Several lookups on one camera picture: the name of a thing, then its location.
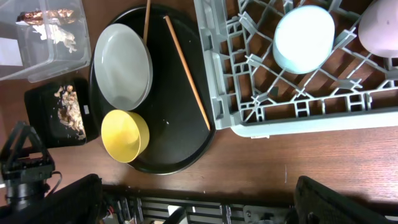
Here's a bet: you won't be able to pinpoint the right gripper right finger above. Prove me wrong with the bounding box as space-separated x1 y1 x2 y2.
294 175 391 224

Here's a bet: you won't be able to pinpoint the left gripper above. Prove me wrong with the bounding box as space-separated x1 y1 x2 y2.
1 121 55 187

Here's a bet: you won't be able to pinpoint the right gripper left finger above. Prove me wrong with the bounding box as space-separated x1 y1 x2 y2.
1 174 103 224

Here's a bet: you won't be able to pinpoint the food scraps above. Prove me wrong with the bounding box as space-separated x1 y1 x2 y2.
53 85 86 140

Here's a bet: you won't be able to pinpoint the yellow bowl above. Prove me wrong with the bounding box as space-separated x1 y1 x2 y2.
101 110 150 163

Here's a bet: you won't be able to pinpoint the white tissue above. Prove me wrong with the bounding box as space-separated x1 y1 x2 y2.
33 24 76 53

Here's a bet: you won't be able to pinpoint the grey plate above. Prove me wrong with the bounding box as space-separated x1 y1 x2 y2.
93 23 153 111

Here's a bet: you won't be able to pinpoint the blue cup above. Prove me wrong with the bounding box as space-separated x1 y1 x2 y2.
272 5 335 74

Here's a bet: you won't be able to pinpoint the wooden chopstick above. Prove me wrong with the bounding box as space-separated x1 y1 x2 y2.
143 0 151 45
164 16 211 130

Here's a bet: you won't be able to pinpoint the pink cup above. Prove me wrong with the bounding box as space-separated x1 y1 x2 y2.
358 0 397 58

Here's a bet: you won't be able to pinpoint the gold foil wrapper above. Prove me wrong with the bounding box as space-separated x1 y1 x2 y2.
16 9 78 26

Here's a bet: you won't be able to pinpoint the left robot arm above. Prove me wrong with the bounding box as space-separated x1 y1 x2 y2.
1 121 55 211

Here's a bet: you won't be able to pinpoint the grey dishwasher rack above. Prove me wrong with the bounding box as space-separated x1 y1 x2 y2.
195 1 397 138

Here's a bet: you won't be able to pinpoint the black rectangular tray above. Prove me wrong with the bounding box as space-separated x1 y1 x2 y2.
24 78 99 148

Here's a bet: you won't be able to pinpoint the clear plastic bin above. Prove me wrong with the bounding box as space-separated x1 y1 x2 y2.
1 0 91 83

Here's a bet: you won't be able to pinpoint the round black tray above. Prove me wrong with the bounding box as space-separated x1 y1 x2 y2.
88 3 217 175

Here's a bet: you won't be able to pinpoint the black metal frame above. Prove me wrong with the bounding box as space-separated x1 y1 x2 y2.
103 185 299 224

